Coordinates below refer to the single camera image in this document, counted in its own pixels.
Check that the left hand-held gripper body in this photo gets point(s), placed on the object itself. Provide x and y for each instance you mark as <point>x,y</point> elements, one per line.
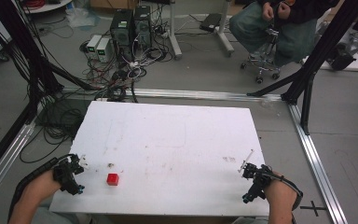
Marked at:
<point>64,175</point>

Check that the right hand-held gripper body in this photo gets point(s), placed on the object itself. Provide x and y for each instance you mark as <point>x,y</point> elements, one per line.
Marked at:
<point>261,183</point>

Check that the person's right hand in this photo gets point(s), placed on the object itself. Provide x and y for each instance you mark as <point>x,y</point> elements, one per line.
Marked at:
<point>279,191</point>

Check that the person's left hand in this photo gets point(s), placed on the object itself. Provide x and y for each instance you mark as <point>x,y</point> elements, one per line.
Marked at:
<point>45,185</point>

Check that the thin white stick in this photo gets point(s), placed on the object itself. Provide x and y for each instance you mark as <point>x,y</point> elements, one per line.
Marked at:
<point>246,161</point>

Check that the small grey scrap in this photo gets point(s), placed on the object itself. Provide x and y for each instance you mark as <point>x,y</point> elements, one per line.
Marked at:
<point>110,165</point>

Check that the red cube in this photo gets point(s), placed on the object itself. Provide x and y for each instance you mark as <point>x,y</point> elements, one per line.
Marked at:
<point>112,179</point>

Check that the wheeled office chair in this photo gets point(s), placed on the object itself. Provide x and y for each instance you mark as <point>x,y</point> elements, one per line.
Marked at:
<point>262,62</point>

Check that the white power supply box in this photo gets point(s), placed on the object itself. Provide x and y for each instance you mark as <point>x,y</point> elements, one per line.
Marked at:
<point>103,49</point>
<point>93,45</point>

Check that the large black computer tower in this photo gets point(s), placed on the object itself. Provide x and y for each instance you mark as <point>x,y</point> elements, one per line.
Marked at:
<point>121,32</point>

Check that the white desk leg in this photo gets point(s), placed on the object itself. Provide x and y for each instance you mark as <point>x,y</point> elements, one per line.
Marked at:
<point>225,31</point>
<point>174,34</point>

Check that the black machine on white board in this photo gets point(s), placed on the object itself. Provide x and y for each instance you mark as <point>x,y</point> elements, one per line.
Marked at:
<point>343,56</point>

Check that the clear plastic bag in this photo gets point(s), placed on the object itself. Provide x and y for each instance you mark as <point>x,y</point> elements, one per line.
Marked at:
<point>80,17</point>

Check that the flat black box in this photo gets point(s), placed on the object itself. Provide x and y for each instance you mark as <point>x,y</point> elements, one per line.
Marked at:
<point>210,22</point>

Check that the slim black computer tower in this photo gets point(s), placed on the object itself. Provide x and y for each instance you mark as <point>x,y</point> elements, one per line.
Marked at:
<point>143,26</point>

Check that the round white table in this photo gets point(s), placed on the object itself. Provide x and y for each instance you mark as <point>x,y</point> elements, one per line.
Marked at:
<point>48,6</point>

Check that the aluminium floor rail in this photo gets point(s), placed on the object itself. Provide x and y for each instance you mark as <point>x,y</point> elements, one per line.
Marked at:
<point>317,168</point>
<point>6,165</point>
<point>199,94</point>

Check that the black slanted frame strut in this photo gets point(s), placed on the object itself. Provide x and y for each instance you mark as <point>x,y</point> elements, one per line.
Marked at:
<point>6,143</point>

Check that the black upright frame strut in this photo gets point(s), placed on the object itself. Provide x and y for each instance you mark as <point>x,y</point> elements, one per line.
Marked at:
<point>307,105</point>

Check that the black slanted frame post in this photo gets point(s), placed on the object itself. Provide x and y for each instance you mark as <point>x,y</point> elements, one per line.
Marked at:
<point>326,46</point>

